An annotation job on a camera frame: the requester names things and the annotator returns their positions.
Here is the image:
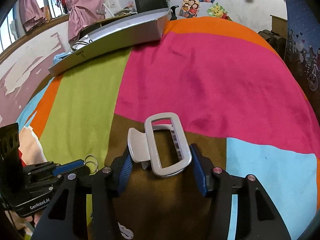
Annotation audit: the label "wooden cabinet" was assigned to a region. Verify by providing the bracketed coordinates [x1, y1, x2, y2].
[270, 14, 288, 39]

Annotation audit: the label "short pink curtain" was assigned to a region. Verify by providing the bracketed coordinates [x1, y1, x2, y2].
[19, 0, 47, 33]

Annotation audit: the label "colourful patchwork blanket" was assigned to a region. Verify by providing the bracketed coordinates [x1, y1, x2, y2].
[0, 16, 320, 240]

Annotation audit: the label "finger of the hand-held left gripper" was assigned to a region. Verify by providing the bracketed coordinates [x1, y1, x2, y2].
[59, 166, 91, 181]
[52, 159, 86, 177]

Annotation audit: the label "grey hair claw clip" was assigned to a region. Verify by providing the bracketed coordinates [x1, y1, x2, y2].
[127, 112, 192, 179]

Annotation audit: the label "metal hoop ring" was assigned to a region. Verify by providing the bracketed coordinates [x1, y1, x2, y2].
[71, 41, 88, 52]
[75, 39, 93, 48]

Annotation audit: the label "yellow bear wall poster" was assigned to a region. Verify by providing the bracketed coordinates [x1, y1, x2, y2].
[206, 2, 233, 22]

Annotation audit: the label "person's left hand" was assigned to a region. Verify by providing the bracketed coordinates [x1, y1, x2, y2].
[10, 212, 42, 235]

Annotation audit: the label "small metal key ring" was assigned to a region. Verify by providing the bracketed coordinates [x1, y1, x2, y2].
[84, 154, 98, 174]

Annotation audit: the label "cartoon family wall poster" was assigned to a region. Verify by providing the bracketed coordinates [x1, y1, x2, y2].
[178, 0, 202, 18]

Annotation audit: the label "barred window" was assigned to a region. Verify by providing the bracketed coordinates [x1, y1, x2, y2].
[0, 0, 70, 55]

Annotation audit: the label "books on desk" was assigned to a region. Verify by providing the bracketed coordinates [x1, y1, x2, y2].
[114, 7, 137, 17]

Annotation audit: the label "silver hair clip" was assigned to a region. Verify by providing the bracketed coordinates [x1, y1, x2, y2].
[117, 221, 134, 239]

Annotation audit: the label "grey shallow tray box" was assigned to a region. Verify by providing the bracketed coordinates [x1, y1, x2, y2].
[47, 7, 170, 77]

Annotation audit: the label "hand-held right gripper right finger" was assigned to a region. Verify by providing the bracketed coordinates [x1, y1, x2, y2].
[189, 144, 293, 240]

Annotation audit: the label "blue fabric wardrobe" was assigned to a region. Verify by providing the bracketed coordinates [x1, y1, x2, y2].
[280, 0, 320, 98]

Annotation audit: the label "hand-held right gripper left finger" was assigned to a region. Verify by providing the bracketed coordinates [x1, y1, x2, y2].
[30, 151, 132, 240]

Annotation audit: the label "wooden desk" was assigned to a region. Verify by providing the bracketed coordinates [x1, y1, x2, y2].
[79, 11, 138, 40]

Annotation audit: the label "brown suitcase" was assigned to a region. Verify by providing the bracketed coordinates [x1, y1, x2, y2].
[257, 29, 287, 60]

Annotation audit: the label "white desk lamp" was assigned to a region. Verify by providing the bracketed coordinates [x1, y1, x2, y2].
[96, 0, 113, 18]

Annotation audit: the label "long tied pink curtain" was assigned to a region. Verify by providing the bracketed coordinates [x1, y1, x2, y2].
[66, 0, 105, 43]

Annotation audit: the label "black office chair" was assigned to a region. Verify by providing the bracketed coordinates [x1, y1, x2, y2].
[134, 0, 180, 20]

